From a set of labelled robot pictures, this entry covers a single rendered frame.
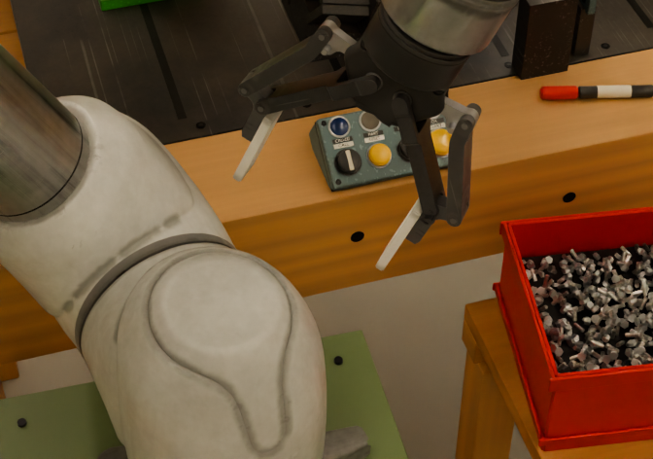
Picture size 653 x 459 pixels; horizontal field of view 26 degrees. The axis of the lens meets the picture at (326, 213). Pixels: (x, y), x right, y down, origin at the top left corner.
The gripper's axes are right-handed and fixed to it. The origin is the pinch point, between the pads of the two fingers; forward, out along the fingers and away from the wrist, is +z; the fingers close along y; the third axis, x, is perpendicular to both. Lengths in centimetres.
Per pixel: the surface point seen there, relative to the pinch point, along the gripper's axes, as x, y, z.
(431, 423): -85, -33, 98
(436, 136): -38.0, -6.1, 14.4
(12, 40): -44, 44, 40
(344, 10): -51, 11, 15
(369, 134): -35.6, 0.2, 17.1
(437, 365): -97, -30, 97
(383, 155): -33.8, -2.2, 17.1
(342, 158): -31.4, 1.3, 18.7
